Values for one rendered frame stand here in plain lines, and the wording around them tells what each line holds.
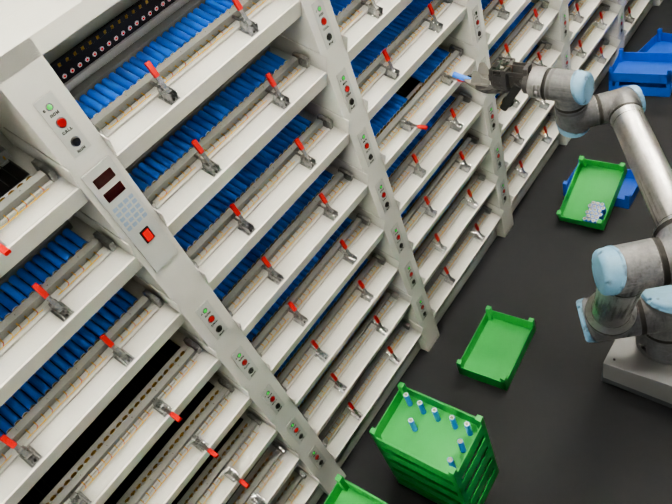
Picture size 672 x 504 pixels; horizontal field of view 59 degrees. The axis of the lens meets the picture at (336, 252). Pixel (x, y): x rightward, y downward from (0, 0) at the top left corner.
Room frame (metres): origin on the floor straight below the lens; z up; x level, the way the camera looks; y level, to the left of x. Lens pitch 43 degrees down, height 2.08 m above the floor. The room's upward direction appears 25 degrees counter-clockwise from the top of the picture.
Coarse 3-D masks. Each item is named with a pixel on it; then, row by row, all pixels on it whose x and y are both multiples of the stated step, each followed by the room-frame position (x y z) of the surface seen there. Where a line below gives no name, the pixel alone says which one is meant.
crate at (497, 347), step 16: (496, 320) 1.45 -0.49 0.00; (512, 320) 1.40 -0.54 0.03; (528, 320) 1.33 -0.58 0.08; (480, 336) 1.41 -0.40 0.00; (496, 336) 1.38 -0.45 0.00; (512, 336) 1.35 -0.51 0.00; (528, 336) 1.28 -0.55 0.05; (464, 352) 1.34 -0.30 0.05; (480, 352) 1.34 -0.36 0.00; (496, 352) 1.31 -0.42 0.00; (512, 352) 1.28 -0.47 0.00; (464, 368) 1.27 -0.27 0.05; (480, 368) 1.27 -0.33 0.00; (496, 368) 1.24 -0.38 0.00; (512, 368) 1.18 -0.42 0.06; (496, 384) 1.17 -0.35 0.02
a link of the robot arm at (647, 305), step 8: (656, 288) 1.01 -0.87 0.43; (664, 288) 1.00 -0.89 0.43; (648, 296) 0.99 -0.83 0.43; (656, 296) 0.98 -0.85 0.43; (664, 296) 0.97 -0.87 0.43; (640, 304) 0.99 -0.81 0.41; (648, 304) 0.98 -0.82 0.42; (656, 304) 0.96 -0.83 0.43; (664, 304) 0.94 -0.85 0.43; (640, 312) 0.98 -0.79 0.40; (648, 312) 0.96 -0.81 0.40; (656, 312) 0.95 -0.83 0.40; (664, 312) 0.93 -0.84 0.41; (648, 320) 0.95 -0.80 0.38; (656, 320) 0.94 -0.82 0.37; (664, 320) 0.93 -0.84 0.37; (648, 328) 0.94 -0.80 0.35; (656, 328) 0.93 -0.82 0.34; (664, 328) 0.92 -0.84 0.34; (656, 336) 0.94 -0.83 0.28; (664, 336) 0.93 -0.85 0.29
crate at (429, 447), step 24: (408, 408) 1.05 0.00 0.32; (456, 408) 0.95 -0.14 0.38; (384, 432) 1.01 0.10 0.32; (408, 432) 0.97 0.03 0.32; (432, 432) 0.94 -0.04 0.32; (456, 432) 0.91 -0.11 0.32; (480, 432) 0.86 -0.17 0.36; (408, 456) 0.88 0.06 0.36; (432, 456) 0.87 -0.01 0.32; (456, 456) 0.84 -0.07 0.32; (456, 480) 0.76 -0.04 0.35
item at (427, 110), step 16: (448, 48) 1.93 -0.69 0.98; (464, 48) 1.88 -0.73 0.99; (464, 64) 1.84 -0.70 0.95; (432, 96) 1.73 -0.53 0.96; (448, 96) 1.76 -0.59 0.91; (416, 112) 1.68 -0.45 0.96; (432, 112) 1.68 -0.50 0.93; (416, 128) 1.62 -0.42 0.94; (400, 144) 1.57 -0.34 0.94; (384, 160) 1.50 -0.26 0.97
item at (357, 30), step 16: (336, 0) 1.69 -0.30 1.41; (352, 0) 1.68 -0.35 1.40; (368, 0) 1.69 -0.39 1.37; (384, 0) 1.68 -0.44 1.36; (400, 0) 1.66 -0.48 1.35; (336, 16) 1.61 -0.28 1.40; (352, 16) 1.64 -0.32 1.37; (368, 16) 1.62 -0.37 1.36; (384, 16) 1.61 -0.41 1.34; (352, 32) 1.57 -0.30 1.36; (368, 32) 1.56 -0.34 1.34; (352, 48) 1.52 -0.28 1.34
